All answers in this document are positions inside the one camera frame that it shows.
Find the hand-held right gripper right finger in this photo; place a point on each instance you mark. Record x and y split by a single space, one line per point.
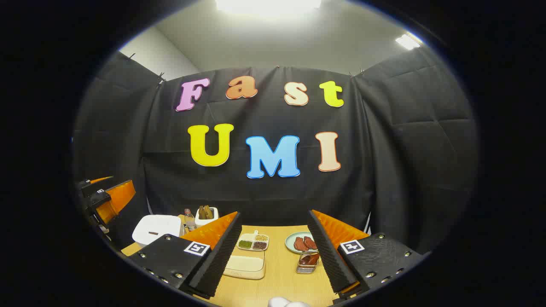
330 260

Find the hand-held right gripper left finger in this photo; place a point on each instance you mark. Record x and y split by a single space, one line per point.
213 264

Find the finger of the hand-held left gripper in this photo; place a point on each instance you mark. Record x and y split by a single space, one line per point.
87 185
117 198

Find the white divided grain dish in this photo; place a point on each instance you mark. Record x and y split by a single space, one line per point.
252 241

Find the white rice cooker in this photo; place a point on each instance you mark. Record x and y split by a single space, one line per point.
157 228

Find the red-brown meat piece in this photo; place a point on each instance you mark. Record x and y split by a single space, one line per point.
300 244
310 242

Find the cream rectangular box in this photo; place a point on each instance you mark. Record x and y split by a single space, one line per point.
244 265

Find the white toaster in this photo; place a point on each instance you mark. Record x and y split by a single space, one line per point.
207 221

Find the pale green plate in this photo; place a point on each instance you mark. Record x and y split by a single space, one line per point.
290 244

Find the clear plastic bottle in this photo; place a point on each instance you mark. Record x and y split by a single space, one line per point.
190 221

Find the brown bread slice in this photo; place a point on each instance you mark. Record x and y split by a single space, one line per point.
208 211
201 212

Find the large ceiling light panel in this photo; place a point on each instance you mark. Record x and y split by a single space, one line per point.
268 4

